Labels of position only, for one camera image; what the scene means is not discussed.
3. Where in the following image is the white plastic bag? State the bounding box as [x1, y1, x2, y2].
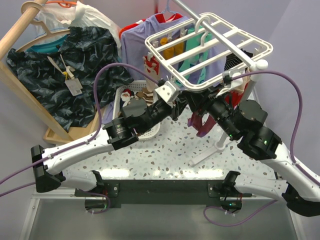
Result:
[35, 1, 121, 51]

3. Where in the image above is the santa claus sock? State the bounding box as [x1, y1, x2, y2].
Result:
[120, 88, 136, 108]

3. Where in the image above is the wooden clothes rack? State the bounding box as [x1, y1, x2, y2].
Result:
[0, 0, 106, 146]

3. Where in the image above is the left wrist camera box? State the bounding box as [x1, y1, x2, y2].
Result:
[155, 81, 180, 103]

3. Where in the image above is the brown striped sock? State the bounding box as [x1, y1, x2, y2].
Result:
[135, 87, 154, 106]

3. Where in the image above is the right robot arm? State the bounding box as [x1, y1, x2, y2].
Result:
[185, 90, 320, 217]

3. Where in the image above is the white rack foot base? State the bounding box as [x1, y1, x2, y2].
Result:
[188, 133, 231, 167]

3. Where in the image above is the teal shirt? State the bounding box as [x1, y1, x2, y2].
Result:
[26, 35, 67, 54]

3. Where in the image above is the cream red chicken sock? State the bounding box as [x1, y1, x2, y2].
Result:
[142, 55, 160, 93]

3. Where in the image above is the red garment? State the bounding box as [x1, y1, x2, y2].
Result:
[118, 13, 183, 38]

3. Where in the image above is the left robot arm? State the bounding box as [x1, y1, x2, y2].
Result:
[31, 97, 187, 196]

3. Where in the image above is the blue wire hanger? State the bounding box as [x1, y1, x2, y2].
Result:
[153, 0, 188, 24]

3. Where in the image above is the mint green patterned sock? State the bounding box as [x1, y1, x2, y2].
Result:
[173, 33, 215, 84]
[178, 33, 208, 78]

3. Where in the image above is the white plastic sock hanger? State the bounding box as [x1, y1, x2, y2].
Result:
[144, 12, 274, 92]

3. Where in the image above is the dark patterned shirt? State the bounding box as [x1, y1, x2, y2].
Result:
[6, 26, 118, 131]

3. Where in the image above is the maroon purple striped sock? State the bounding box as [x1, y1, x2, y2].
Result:
[195, 115, 216, 138]
[187, 112, 203, 131]

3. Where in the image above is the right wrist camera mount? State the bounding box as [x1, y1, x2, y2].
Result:
[216, 71, 251, 97]

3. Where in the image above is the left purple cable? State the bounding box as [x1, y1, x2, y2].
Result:
[0, 62, 161, 221]

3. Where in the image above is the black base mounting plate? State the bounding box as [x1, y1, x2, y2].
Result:
[74, 179, 251, 213]

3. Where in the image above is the orange plastic hanger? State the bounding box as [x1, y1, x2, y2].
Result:
[46, 0, 77, 8]

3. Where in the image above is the wooden clothes hanger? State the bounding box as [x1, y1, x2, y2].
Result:
[15, 1, 72, 53]

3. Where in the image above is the paper price tag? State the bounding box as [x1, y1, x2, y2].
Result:
[64, 78, 83, 97]

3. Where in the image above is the white perforated plastic basket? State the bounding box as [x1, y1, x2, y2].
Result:
[111, 79, 161, 141]

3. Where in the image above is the black white striped sock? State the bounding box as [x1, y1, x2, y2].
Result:
[224, 48, 254, 71]

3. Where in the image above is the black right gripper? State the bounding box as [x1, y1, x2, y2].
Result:
[182, 81, 239, 139]

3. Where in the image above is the mustard yellow sock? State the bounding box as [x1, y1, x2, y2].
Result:
[160, 37, 175, 60]
[173, 41, 185, 57]

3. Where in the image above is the lavender shirt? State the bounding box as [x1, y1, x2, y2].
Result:
[120, 15, 225, 81]

